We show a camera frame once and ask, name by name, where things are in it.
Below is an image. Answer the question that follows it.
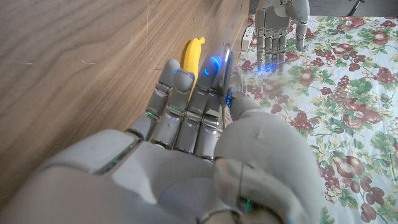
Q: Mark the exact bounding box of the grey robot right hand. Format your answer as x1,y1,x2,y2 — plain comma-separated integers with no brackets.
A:
0,57,323,224

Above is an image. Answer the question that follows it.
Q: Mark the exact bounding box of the metal mesh sieve black handle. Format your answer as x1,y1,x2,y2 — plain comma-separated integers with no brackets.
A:
216,43,246,131

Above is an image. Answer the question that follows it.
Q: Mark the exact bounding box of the yellow toy banana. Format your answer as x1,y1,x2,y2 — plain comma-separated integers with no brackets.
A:
181,36,206,94

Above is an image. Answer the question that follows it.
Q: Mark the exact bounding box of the white power strip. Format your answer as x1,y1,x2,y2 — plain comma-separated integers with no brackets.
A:
241,27,253,52

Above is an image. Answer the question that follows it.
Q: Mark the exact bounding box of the black metal stand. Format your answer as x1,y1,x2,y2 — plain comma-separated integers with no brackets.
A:
347,0,366,16

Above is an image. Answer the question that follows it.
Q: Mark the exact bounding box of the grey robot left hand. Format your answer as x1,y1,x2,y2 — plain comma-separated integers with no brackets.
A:
254,0,311,73

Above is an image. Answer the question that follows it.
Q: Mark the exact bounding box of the floral fruit print backdrop cloth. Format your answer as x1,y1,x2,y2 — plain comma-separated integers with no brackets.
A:
236,14,398,224

